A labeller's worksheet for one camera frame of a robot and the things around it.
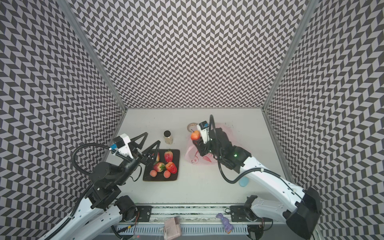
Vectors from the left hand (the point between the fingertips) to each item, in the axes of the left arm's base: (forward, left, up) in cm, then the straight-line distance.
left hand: (154, 138), depth 60 cm
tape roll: (+32, -13, -35) cm, 49 cm away
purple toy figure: (-27, -31, -32) cm, 53 cm away
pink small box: (-28, -6, -30) cm, 41 cm away
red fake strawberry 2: (0, +4, -29) cm, 30 cm away
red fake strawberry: (+7, +1, -30) cm, 31 cm away
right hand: (+4, -17, -13) cm, 22 cm away
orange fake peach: (-3, +8, -31) cm, 32 cm away
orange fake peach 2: (-3, 0, -31) cm, 32 cm away
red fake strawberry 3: (0, -2, -30) cm, 31 cm away
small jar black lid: (+18, +2, -27) cm, 33 cm away
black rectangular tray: (-4, +4, -32) cm, 33 cm away
